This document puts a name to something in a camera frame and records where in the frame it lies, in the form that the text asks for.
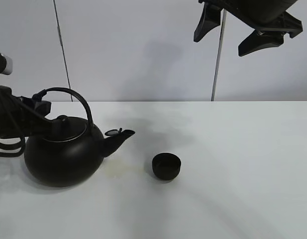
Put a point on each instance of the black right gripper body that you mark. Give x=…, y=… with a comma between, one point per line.
x=263, y=15

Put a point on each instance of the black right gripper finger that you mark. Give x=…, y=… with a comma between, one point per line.
x=255, y=42
x=210, y=19

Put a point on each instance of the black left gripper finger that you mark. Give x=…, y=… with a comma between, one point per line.
x=41, y=106

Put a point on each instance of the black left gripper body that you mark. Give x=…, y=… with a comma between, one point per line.
x=18, y=117

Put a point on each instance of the black round teapot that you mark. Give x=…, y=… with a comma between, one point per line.
x=73, y=149

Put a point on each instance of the small black teacup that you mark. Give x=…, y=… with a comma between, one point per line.
x=166, y=166

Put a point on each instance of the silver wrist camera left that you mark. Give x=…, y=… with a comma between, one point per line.
x=6, y=65

